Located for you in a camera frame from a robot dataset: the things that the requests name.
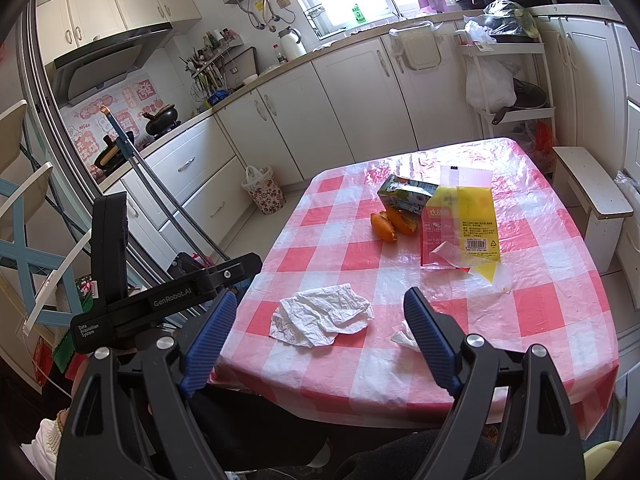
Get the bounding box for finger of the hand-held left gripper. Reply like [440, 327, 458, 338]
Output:
[197, 253, 264, 296]

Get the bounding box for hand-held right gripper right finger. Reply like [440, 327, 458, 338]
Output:
[403, 286, 586, 480]

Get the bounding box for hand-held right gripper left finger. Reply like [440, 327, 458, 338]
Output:
[54, 290, 237, 480]

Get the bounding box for small white tissue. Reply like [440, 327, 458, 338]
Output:
[390, 322, 422, 352]

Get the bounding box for large white tissue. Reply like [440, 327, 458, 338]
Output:
[269, 283, 375, 349]

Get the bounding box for pale yellow plastic bin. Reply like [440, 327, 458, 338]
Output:
[582, 440, 622, 480]

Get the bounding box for person's left forearm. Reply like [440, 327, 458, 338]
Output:
[20, 360, 91, 471]

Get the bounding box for red green printed box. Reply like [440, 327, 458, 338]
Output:
[50, 275, 101, 373]

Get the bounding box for floral waste basket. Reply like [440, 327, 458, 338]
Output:
[242, 165, 287, 216]

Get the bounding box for grey metal pole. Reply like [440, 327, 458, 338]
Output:
[127, 145, 221, 263]

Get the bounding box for red white checked tablecloth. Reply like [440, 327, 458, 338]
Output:
[210, 137, 621, 441]

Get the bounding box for yellow pink packaging bag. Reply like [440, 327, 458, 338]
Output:
[419, 185, 502, 281]

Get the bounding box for blue folding rack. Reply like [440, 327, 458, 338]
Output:
[0, 100, 96, 331]

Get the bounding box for green juice carton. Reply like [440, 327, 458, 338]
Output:
[376, 175, 441, 216]

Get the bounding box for black yellow pan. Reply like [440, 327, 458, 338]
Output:
[95, 132, 136, 171]

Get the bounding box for black clay pot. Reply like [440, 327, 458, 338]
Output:
[142, 104, 181, 137]

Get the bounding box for clear plastic packet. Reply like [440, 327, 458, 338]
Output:
[440, 164, 493, 188]

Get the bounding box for pink printed backsplash sticker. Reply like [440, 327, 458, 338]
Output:
[65, 77, 158, 171]

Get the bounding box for white base cabinets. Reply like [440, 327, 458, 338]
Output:
[97, 10, 481, 261]

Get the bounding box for white wooden stool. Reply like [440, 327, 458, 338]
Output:
[552, 146, 635, 273]

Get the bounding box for red plastic bag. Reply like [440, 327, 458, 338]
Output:
[525, 120, 558, 171]

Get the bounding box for white thermos jug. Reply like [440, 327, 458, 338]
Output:
[276, 26, 307, 58]

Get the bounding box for black range hood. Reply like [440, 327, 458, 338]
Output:
[52, 24, 173, 106]

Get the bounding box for black wok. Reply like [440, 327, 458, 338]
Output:
[492, 82, 548, 126]

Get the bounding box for white plastic bag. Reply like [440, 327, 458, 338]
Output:
[466, 62, 517, 112]

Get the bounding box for white hanging door bin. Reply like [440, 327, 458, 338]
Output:
[389, 21, 443, 72]

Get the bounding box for white upper cabinets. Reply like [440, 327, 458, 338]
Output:
[35, 0, 203, 66]

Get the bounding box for white kitchen trolley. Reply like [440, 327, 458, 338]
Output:
[454, 40, 558, 161]

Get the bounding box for clear plastic bag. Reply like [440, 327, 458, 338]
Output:
[464, 20, 496, 51]

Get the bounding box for black bag of vegetables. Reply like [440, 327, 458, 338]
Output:
[482, 0, 541, 43]

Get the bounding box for wall utensil rack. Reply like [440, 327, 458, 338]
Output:
[180, 30, 246, 106]

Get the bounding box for metal sliding door frame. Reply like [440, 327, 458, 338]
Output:
[20, 0, 176, 291]

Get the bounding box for wire sink caddy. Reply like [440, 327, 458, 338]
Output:
[306, 6, 331, 36]

